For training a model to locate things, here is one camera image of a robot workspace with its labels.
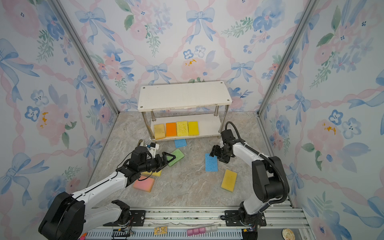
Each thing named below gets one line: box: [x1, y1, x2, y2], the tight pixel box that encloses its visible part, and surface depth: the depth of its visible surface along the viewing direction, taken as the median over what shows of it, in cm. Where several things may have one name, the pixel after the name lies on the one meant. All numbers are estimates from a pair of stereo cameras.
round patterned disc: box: [282, 228, 296, 240], surface depth 71 cm
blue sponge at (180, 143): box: [174, 139, 187, 148], surface depth 102 cm
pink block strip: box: [187, 226, 218, 236], surface depth 70 cm
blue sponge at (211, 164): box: [205, 153, 219, 172], surface depth 93 cm
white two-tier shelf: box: [137, 81, 233, 142], surface depth 84 cm
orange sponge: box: [165, 122, 177, 137], surface depth 103 cm
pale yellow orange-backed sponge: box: [154, 123, 166, 140], surface depth 100 cm
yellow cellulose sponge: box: [176, 121, 189, 137], surface depth 102 cm
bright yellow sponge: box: [188, 121, 200, 136], surface depth 103 cm
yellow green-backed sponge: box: [220, 169, 238, 192], surface depth 87 cm
